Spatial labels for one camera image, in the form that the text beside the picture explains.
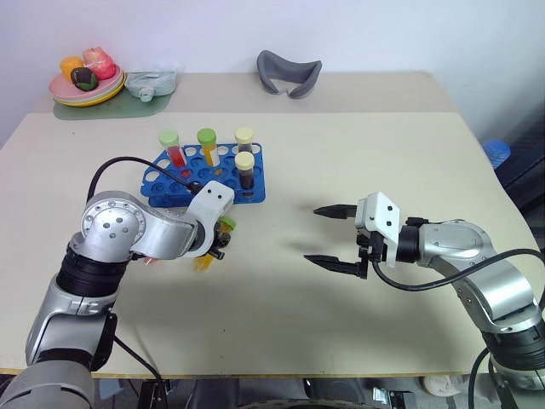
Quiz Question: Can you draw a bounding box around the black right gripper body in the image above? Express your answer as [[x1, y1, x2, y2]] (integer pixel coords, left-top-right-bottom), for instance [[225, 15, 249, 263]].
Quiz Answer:
[[355, 229, 387, 281]]

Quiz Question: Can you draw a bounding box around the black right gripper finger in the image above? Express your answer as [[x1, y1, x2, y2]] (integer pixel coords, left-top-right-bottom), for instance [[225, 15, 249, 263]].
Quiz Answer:
[[302, 254, 368, 280], [313, 204, 359, 221]]

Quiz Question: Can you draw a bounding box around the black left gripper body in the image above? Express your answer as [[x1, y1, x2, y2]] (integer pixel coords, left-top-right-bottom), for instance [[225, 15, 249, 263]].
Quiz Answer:
[[211, 229, 233, 256]]

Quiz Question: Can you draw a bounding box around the yellow tube with green cap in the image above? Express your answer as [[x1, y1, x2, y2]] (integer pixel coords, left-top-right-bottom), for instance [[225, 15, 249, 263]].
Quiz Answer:
[[196, 127, 221, 168], [192, 216, 238, 274]]

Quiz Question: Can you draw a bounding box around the blue test tube rack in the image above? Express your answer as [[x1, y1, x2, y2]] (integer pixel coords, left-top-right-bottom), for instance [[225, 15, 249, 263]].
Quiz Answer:
[[138, 142, 267, 209]]

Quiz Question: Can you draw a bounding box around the dark tube with cream cap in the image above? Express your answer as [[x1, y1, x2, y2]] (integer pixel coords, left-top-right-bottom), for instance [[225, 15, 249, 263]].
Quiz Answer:
[[234, 152, 257, 191], [234, 127, 255, 155]]

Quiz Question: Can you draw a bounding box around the red tube with green cap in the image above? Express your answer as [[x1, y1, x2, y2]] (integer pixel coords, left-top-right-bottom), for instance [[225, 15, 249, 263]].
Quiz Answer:
[[158, 129, 189, 169]]

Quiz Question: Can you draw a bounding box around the dark rounded shape under table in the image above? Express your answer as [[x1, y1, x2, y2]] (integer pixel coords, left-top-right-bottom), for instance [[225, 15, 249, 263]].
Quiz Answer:
[[236, 377, 427, 409]]

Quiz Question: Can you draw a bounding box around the white object under table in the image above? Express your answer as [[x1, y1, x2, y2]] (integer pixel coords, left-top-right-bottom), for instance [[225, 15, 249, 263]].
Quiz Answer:
[[421, 374, 457, 396]]

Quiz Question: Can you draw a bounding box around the grey curved foam pad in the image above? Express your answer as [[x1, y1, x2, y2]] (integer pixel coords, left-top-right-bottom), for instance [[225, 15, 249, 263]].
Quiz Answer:
[[255, 49, 324, 100]]

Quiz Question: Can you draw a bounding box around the blue bottle cap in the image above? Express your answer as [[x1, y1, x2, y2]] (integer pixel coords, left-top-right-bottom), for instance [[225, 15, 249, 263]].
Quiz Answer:
[[482, 138, 512, 169]]

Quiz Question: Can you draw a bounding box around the green table mat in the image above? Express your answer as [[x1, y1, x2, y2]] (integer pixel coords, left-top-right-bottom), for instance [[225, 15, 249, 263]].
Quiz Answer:
[[52, 87, 176, 122]]

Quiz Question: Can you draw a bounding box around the pale green cloth pouch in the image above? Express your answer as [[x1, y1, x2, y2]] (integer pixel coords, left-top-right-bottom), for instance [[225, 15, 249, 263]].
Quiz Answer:
[[124, 69, 179, 104]]

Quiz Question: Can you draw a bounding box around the black equipment beside table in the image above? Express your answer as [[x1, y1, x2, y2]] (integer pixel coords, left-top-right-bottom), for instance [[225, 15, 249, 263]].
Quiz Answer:
[[495, 123, 545, 216]]

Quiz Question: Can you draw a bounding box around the stack of coloured plates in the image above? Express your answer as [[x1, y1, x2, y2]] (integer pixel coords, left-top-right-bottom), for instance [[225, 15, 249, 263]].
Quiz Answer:
[[51, 72, 128, 105]]

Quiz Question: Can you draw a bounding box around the light green plate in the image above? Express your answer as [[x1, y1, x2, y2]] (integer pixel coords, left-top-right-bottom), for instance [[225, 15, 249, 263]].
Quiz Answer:
[[53, 83, 127, 108]]

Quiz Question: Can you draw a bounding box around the dark brown green fruit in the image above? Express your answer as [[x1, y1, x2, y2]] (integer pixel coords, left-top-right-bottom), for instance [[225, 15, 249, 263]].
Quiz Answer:
[[69, 66, 99, 92]]

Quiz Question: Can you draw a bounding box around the red apple in foam net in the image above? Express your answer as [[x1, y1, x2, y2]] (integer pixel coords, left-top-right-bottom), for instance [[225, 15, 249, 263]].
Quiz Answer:
[[81, 46, 118, 81]]

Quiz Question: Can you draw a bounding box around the pink plate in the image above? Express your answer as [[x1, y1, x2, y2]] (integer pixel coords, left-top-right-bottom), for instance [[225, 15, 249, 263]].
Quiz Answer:
[[48, 67, 125, 98]]

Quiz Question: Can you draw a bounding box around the orange fruit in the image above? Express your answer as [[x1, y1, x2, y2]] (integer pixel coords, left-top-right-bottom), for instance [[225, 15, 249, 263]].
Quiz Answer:
[[60, 55, 86, 80]]

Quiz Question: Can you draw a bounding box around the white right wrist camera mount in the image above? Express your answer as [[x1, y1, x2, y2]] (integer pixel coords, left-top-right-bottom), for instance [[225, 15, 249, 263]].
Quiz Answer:
[[355, 192, 403, 268]]

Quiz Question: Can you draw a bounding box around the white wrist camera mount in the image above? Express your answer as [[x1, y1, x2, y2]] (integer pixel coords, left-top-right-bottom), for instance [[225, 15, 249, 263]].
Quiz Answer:
[[355, 192, 403, 268], [186, 180, 235, 258]]

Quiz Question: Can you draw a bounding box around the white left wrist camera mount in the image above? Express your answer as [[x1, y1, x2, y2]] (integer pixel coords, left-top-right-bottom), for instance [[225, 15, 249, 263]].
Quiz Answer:
[[186, 180, 235, 258]]

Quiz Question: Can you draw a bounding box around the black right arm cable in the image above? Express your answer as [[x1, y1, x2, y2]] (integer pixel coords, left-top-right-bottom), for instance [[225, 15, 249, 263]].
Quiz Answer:
[[369, 248, 545, 294]]

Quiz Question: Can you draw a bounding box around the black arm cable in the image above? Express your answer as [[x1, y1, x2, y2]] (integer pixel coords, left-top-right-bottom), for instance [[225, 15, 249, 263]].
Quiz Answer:
[[369, 248, 545, 294], [88, 156, 202, 202]]

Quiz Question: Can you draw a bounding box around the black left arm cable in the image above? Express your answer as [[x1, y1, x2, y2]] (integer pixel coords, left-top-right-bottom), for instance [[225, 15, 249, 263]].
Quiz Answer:
[[88, 156, 202, 202]]

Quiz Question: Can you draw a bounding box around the black cable under table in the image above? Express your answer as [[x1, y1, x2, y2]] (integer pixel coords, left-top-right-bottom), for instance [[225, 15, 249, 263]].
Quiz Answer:
[[111, 335, 164, 409]]

